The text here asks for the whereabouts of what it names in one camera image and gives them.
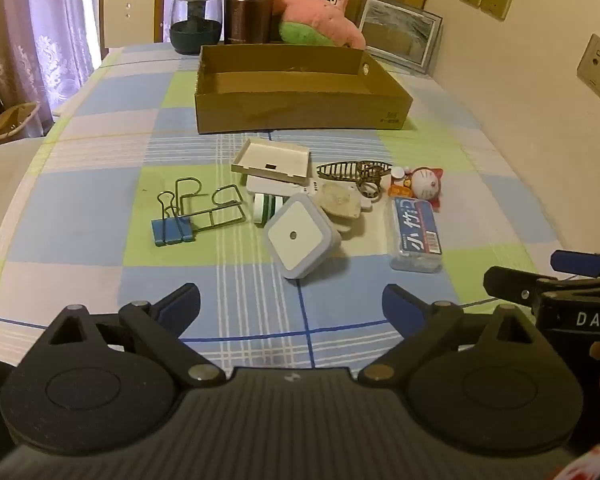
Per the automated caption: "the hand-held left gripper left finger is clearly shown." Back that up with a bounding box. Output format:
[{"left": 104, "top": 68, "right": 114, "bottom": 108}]
[{"left": 47, "top": 282, "right": 227, "bottom": 389}]

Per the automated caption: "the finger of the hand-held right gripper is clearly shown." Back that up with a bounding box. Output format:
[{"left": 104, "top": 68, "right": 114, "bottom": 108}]
[
  {"left": 551, "top": 249, "right": 600, "bottom": 279},
  {"left": 482, "top": 266, "right": 600, "bottom": 312}
]

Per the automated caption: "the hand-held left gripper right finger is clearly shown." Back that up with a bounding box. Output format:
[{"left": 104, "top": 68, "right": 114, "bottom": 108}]
[{"left": 357, "top": 283, "right": 540, "bottom": 388}]

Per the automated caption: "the clear box with blue label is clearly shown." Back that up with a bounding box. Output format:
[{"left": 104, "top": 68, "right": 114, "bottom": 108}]
[{"left": 389, "top": 196, "right": 443, "bottom": 273}]

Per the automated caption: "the silver wire rack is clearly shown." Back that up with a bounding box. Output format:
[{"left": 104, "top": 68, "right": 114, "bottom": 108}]
[{"left": 156, "top": 178, "right": 246, "bottom": 233}]

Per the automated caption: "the green white tape roll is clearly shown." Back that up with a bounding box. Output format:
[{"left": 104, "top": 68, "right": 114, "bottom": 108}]
[
  {"left": 252, "top": 192, "right": 270, "bottom": 225},
  {"left": 266, "top": 194, "right": 286, "bottom": 223}
]

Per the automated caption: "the square white night light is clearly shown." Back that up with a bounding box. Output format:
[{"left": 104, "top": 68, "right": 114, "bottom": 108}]
[{"left": 264, "top": 193, "right": 342, "bottom": 281}]

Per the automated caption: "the white plug adapter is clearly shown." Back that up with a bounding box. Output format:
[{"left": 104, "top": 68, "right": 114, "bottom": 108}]
[{"left": 246, "top": 175, "right": 326, "bottom": 206}]

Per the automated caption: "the shallow cardboard box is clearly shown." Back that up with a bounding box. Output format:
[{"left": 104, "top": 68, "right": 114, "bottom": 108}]
[{"left": 194, "top": 44, "right": 414, "bottom": 135}]

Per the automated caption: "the blue binder clip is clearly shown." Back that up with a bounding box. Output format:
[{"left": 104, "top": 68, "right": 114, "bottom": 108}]
[{"left": 151, "top": 191, "right": 196, "bottom": 247}]

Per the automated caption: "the beige plastic disc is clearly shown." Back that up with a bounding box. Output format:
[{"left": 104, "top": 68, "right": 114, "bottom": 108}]
[{"left": 319, "top": 181, "right": 367, "bottom": 233}]

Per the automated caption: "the red white cat figurine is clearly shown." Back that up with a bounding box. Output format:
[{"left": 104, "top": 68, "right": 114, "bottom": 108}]
[{"left": 389, "top": 166, "right": 445, "bottom": 208}]

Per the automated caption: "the white plastic tray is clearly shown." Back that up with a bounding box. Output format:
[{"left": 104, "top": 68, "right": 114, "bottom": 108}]
[{"left": 231, "top": 138, "right": 312, "bottom": 183}]

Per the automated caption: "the beige woven basket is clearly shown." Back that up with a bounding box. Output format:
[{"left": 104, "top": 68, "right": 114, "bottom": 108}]
[{"left": 0, "top": 102, "right": 42, "bottom": 143}]

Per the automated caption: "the dark green glass jar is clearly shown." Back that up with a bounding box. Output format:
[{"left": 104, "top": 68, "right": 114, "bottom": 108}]
[{"left": 169, "top": 0, "right": 225, "bottom": 56}]

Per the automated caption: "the cream wooden chair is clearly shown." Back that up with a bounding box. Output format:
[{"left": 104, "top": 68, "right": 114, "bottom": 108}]
[{"left": 98, "top": 0, "right": 167, "bottom": 61}]

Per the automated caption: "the pink starfish plush toy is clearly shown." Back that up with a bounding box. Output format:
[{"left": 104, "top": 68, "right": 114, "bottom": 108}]
[{"left": 272, "top": 0, "right": 367, "bottom": 51}]

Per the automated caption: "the brown metal thermos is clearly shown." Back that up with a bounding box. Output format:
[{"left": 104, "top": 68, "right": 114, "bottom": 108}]
[{"left": 223, "top": 0, "right": 275, "bottom": 46}]

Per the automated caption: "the purple lace curtain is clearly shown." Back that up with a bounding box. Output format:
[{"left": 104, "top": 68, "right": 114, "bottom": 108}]
[{"left": 0, "top": 0, "right": 231, "bottom": 147}]

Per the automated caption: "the bronze wire soap dish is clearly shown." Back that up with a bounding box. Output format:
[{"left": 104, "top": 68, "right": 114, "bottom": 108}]
[{"left": 316, "top": 160, "right": 392, "bottom": 184}]

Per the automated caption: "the glass picture frame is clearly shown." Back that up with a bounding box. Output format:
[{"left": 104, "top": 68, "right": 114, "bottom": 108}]
[{"left": 355, "top": 0, "right": 443, "bottom": 75}]

